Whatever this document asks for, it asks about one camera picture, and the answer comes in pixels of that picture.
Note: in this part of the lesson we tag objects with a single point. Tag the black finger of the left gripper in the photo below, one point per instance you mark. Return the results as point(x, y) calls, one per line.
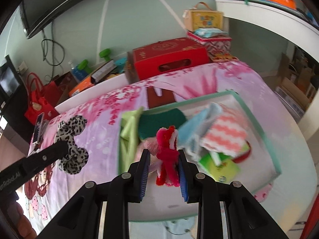
point(38, 161)

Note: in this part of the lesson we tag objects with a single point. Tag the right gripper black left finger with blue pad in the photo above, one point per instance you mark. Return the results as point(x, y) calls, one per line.
point(80, 216)

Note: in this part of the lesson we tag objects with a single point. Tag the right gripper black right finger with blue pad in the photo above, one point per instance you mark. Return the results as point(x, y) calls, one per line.
point(224, 208)

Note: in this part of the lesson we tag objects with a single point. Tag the green tissue pack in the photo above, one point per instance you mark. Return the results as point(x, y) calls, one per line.
point(224, 173)

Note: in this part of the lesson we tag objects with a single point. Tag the black white leopard scrunchie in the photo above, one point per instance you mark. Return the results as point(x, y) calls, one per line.
point(76, 157)

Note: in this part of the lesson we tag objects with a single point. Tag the red tape roll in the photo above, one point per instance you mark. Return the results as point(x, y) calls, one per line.
point(244, 153)

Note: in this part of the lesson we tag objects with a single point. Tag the pink white chevron cloth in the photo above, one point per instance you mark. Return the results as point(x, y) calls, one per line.
point(227, 134)

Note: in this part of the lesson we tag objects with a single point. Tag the light blue face mask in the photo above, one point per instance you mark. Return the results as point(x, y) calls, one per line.
point(191, 132)

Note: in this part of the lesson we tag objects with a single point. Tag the lime green cloth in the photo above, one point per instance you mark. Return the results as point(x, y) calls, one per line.
point(128, 138)

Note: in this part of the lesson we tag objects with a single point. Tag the pink fluffy cloth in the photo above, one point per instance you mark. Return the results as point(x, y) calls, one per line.
point(151, 145)

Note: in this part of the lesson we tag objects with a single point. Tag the green yellow sponge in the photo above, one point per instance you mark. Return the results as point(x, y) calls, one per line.
point(149, 124)

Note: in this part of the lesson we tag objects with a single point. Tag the person's left hand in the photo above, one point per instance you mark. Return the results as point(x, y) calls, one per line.
point(21, 222)

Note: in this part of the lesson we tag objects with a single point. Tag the smartphone on stand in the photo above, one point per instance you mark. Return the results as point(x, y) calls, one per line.
point(37, 134)

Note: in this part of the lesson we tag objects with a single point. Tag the white tray teal rim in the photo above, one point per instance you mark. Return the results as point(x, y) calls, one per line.
point(260, 168)

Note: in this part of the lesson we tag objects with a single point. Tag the red felt tote bag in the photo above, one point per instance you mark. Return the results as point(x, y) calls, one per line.
point(41, 98)

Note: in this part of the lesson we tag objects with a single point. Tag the pink floral bed sheet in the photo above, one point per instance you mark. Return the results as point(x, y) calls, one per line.
point(292, 191)

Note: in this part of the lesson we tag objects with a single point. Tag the black appliance with screen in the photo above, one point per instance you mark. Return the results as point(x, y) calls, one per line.
point(9, 79)

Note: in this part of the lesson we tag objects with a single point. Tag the dark red paper bag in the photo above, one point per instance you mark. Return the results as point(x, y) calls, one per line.
point(65, 84)

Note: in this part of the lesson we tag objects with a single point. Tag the blue water bottle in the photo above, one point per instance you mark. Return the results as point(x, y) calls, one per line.
point(77, 74)

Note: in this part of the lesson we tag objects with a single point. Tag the orange cardboard box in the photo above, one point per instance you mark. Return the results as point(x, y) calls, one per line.
point(104, 71)

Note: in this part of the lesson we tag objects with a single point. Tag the green dumbbell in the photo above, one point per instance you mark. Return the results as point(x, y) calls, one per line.
point(105, 54)
point(84, 67)

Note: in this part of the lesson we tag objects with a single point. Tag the white foam board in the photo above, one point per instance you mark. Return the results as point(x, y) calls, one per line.
point(102, 88)

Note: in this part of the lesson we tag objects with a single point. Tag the teal round object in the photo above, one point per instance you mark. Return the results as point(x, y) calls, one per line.
point(120, 64)

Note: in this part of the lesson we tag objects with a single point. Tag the large red gift box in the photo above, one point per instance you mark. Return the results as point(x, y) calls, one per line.
point(167, 56)

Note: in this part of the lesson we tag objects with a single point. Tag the red patterned gift box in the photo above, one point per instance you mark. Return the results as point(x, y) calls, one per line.
point(219, 45)

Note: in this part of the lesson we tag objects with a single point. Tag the blue wet wipes pack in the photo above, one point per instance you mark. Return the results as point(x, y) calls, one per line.
point(210, 32)

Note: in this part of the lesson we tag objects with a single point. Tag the yellow carry box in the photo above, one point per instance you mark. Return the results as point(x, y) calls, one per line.
point(202, 16)

